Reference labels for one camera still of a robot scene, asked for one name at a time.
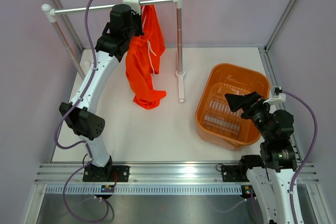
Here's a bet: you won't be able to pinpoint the orange plastic laundry basket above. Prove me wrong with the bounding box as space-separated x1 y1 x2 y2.
195 63 270 151

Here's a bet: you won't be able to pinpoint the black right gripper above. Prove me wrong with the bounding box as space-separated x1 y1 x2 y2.
225 91 274 141

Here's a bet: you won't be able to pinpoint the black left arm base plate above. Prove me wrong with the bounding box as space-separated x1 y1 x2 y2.
82 165 130 183

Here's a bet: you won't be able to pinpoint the white slotted cable duct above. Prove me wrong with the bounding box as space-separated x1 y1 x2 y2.
45 184 242 195

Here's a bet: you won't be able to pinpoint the orange shorts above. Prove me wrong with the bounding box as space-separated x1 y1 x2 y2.
125 5 166 110

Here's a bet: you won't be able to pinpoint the white metal clothes rack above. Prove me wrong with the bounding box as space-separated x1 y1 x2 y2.
41 0 187 103

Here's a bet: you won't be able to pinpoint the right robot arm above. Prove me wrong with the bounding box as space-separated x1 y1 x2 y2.
225 88 304 223

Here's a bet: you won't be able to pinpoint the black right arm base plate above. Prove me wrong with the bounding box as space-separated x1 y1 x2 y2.
215 164 243 182

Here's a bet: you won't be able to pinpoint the aluminium mounting rail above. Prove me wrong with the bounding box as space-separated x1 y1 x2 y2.
34 163 320 185

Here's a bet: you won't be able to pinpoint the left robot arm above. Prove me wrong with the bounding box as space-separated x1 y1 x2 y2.
59 4 143 182

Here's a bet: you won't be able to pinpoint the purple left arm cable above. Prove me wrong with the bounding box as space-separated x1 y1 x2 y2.
54 0 124 222

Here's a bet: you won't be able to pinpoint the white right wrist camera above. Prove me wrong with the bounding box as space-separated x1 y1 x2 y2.
263 86 286 105

